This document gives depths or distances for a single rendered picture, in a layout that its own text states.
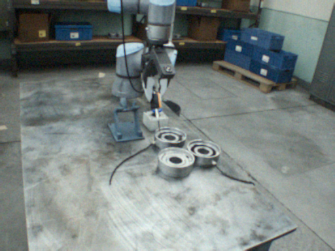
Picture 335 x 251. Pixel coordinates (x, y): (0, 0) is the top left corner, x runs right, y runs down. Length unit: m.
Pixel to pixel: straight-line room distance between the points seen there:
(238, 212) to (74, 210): 0.40
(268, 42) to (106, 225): 4.14
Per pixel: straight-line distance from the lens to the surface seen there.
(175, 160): 0.88
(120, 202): 0.74
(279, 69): 4.45
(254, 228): 0.74
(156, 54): 0.91
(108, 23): 4.89
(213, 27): 5.12
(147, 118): 1.06
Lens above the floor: 1.30
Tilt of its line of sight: 26 degrees down
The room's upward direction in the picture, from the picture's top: 7 degrees clockwise
